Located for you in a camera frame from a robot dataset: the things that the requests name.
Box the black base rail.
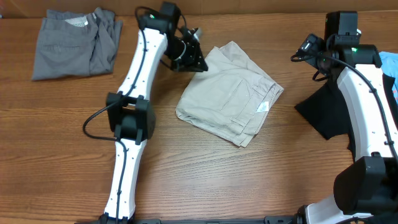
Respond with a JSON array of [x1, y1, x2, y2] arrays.
[[78, 213, 296, 224]]

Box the light blue garment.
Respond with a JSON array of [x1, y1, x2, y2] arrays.
[[379, 52, 398, 101]]

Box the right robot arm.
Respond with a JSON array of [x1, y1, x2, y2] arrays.
[[289, 11, 397, 223]]

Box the beige shorts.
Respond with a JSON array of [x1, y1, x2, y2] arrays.
[[175, 41, 284, 147]]

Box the grey folded trousers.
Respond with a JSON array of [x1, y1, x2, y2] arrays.
[[32, 7, 123, 80]]

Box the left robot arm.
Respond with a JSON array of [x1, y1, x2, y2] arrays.
[[98, 2, 208, 223]]

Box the black garment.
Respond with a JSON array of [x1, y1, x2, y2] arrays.
[[294, 73, 398, 159]]

